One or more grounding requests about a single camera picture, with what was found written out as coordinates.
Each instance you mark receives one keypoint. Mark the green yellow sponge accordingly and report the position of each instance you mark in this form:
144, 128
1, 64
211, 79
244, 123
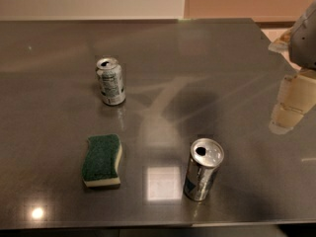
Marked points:
101, 164

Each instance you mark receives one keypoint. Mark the silver blue redbull can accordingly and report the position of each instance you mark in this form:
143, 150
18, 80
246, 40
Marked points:
206, 155

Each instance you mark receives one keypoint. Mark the silver 7up can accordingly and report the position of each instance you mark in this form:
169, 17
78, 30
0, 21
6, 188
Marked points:
109, 74

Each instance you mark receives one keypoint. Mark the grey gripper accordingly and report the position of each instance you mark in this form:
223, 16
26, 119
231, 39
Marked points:
304, 43

